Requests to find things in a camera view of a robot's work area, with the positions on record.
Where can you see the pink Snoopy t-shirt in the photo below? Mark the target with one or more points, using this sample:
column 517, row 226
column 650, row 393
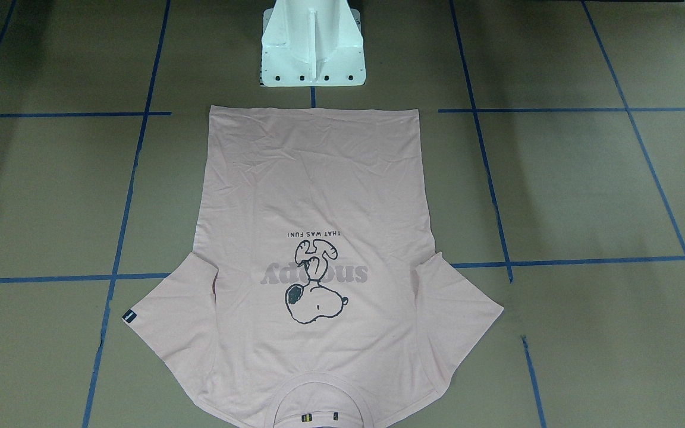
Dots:
column 313, row 295

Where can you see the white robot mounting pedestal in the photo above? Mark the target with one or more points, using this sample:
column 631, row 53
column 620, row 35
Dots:
column 312, row 44

